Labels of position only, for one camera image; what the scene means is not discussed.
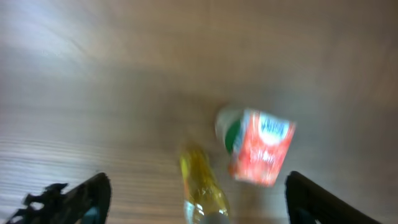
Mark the red tissue pack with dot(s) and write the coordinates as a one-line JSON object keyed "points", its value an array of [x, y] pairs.
{"points": [[256, 141]]}

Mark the yellow oil bottle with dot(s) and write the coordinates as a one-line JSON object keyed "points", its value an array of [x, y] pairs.
{"points": [[204, 200]]}

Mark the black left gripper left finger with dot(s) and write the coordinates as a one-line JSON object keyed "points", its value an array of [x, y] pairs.
{"points": [[88, 203]]}

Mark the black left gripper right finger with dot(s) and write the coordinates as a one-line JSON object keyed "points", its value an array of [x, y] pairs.
{"points": [[307, 202]]}

